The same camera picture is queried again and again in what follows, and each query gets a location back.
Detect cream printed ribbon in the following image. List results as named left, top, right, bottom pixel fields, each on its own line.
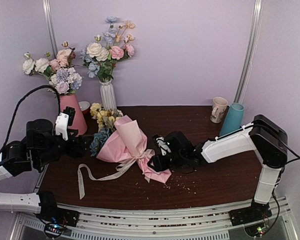
left=77, top=149, right=155, bottom=200

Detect pastel flowers in white vase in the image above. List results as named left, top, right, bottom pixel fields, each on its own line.
left=81, top=16, right=136, bottom=83

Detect pink vase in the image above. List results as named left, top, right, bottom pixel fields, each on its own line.
left=60, top=94, right=88, bottom=135

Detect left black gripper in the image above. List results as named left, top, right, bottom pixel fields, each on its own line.
left=35, top=128, right=94, bottom=168

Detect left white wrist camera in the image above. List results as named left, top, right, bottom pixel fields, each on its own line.
left=54, top=112, right=70, bottom=141

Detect aluminium rail base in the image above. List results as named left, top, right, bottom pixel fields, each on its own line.
left=8, top=197, right=300, bottom=240

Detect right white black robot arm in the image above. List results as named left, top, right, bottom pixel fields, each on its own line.
left=147, top=114, right=288, bottom=226

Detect yellow blue flower bunch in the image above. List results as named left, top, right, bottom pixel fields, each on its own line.
left=90, top=102, right=123, bottom=157

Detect left aluminium post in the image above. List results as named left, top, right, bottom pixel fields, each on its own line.
left=42, top=0, right=58, bottom=57

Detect white ribbed vase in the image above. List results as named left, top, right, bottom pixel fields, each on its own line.
left=100, top=80, right=117, bottom=110

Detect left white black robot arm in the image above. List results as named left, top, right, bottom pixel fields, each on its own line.
left=0, top=119, right=93, bottom=227

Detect red white bowl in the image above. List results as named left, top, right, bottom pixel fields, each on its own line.
left=78, top=101, right=91, bottom=115

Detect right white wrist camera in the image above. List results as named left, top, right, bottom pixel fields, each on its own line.
left=153, top=134, right=171, bottom=156

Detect aluminium post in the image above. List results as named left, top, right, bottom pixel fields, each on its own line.
left=42, top=0, right=58, bottom=57
left=234, top=0, right=264, bottom=104

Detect teal vase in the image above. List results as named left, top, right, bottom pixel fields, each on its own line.
left=219, top=103, right=245, bottom=137

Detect pastel flowers in pink vase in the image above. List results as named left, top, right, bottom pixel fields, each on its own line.
left=22, top=41, right=83, bottom=96

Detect pink wrapping paper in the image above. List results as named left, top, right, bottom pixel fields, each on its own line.
left=97, top=115, right=172, bottom=184

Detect right round status board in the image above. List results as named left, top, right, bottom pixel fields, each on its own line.
left=244, top=220, right=274, bottom=238

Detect round status board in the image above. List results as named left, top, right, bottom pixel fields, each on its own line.
left=244, top=220, right=274, bottom=238
left=43, top=222, right=67, bottom=239

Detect left round status board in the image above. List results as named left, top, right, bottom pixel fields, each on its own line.
left=43, top=222, right=67, bottom=239

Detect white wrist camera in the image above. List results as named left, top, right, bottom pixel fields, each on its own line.
left=54, top=112, right=70, bottom=141
left=153, top=134, right=171, bottom=156

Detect right aluminium post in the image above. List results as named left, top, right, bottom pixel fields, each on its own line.
left=234, top=0, right=264, bottom=104

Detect left black cable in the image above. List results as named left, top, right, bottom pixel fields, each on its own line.
left=0, top=84, right=63, bottom=161

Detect cream floral mug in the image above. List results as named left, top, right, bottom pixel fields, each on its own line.
left=210, top=97, right=229, bottom=124

